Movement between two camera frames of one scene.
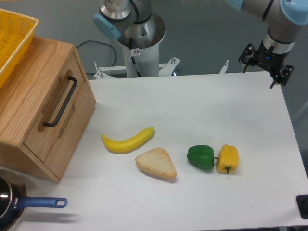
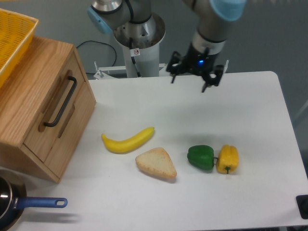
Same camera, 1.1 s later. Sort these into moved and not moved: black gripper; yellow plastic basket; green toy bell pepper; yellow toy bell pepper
Moved: black gripper
Not moved: yellow toy bell pepper; yellow plastic basket; green toy bell pepper
